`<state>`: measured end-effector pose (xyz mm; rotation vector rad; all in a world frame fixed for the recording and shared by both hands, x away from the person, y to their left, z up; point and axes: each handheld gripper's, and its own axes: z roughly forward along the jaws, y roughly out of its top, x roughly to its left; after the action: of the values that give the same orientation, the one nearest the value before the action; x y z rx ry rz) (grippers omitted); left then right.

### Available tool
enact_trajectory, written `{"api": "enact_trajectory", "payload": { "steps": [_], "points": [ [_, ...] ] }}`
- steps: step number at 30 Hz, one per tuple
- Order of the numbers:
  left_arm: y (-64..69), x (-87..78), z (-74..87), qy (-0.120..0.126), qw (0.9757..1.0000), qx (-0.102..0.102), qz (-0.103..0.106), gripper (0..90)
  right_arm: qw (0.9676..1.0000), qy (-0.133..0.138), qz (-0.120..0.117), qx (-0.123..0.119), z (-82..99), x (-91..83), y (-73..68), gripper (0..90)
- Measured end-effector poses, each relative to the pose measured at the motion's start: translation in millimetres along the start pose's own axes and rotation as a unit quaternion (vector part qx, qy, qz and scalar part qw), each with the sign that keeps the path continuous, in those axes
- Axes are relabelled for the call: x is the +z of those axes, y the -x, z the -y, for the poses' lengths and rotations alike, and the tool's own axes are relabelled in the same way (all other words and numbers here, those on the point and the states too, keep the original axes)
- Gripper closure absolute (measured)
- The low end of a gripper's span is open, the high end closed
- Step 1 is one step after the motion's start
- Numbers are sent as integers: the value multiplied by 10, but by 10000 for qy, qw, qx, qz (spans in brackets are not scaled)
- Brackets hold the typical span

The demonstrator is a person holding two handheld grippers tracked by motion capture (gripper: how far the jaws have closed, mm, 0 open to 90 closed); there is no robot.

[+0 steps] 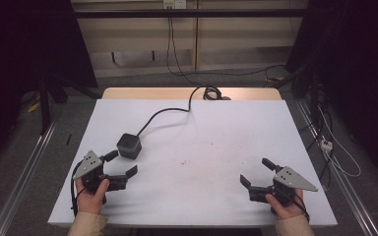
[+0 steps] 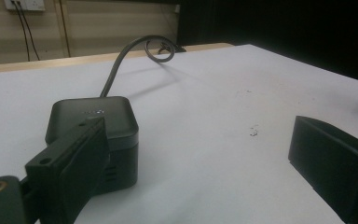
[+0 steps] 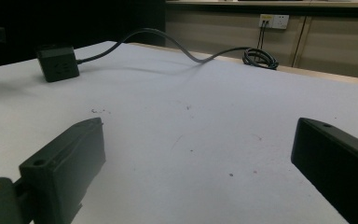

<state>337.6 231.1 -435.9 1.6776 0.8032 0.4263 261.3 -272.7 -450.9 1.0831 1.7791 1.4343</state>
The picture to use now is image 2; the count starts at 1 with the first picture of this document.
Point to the white wall socket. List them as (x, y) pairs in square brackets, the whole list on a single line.
[(24, 4)]

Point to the black curtain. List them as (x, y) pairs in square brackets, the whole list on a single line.
[(276, 28)]

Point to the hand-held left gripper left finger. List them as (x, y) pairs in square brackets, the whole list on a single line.
[(71, 168)]

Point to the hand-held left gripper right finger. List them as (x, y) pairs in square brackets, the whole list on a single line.
[(335, 161)]

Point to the black cube power adapter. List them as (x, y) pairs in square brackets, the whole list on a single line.
[(118, 124)]

